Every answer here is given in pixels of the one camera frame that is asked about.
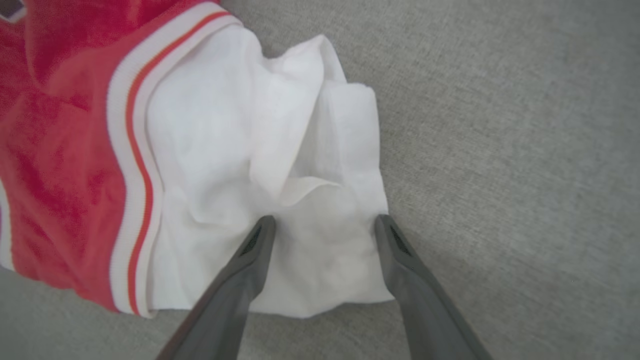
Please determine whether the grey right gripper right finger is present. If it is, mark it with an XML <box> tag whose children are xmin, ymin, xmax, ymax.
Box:
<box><xmin>375</xmin><ymin>213</ymin><xmax>493</xmax><ymax>360</ymax></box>

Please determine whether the red and white garment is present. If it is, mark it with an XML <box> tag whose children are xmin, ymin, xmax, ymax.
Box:
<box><xmin>0</xmin><ymin>0</ymin><xmax>396</xmax><ymax>321</ymax></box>

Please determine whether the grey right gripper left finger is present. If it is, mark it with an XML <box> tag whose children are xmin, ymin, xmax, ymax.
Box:
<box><xmin>155</xmin><ymin>214</ymin><xmax>277</xmax><ymax>360</ymax></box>

